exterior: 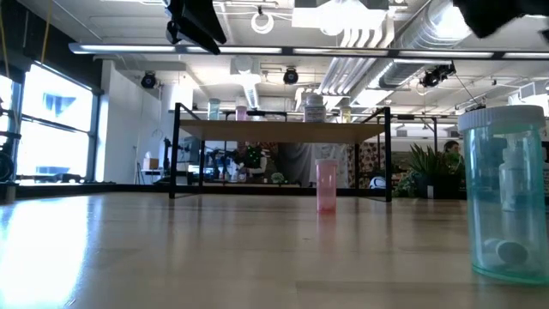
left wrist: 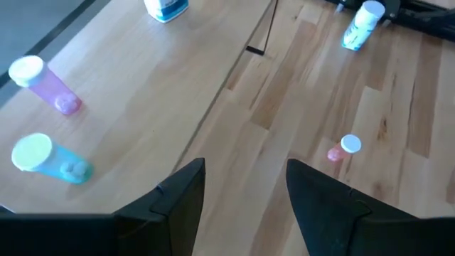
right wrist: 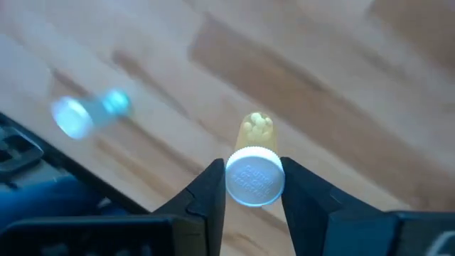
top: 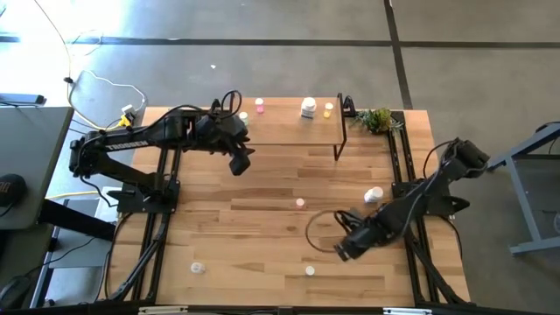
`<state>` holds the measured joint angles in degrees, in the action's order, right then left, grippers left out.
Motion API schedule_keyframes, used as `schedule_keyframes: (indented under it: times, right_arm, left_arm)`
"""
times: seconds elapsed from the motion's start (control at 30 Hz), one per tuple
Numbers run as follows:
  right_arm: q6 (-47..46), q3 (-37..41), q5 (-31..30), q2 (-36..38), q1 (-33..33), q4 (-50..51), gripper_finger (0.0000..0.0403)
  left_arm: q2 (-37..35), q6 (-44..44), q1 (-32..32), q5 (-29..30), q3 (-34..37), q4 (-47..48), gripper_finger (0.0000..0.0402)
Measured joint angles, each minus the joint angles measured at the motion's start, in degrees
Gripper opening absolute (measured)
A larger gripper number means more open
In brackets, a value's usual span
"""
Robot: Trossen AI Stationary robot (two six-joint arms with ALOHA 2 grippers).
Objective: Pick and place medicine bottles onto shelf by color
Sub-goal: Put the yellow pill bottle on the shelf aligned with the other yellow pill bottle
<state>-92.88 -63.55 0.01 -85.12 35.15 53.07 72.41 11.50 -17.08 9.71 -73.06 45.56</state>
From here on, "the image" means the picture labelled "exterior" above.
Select large teal plastic bottle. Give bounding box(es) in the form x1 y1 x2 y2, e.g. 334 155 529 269
457 105 549 285

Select pink medicine bottle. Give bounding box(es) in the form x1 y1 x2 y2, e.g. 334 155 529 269
315 158 339 215

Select long overhead light bar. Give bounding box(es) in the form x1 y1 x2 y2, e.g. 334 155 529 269
68 41 549 61

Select person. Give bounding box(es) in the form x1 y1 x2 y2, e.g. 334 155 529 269
233 143 280 184
443 140 467 173

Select tripod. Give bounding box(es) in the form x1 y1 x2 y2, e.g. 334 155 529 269
132 145 145 185

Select white corrugated ducts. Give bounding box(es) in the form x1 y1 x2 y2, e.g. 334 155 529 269
319 25 395 96

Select grey hanging cloth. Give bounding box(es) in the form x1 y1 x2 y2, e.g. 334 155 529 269
278 142 321 188

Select green plant black pot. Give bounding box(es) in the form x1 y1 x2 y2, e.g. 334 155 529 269
394 143 467 199

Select white patterned hanging cloth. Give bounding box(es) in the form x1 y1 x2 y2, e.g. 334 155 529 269
311 142 351 189

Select large window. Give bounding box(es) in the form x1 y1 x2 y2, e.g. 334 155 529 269
0 64 95 184

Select dark patterned hanging cloth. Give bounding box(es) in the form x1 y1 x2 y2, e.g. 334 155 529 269
349 141 387 188

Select black equipment with wheel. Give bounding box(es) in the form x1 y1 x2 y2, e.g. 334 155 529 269
0 98 21 205

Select white coiled cable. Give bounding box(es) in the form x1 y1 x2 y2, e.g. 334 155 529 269
250 10 275 35

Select white round duct vent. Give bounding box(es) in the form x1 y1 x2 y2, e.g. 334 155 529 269
229 55 262 111

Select silver air duct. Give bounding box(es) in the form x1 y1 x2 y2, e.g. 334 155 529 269
377 0 475 89

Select black frame wooden shelf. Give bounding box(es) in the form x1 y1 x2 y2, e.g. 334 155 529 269
169 102 394 203

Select black metal frame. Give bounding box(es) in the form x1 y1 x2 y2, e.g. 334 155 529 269
377 113 439 142

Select yellow hanging strap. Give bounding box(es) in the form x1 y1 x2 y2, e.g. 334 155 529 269
40 0 53 65
0 0 9 78

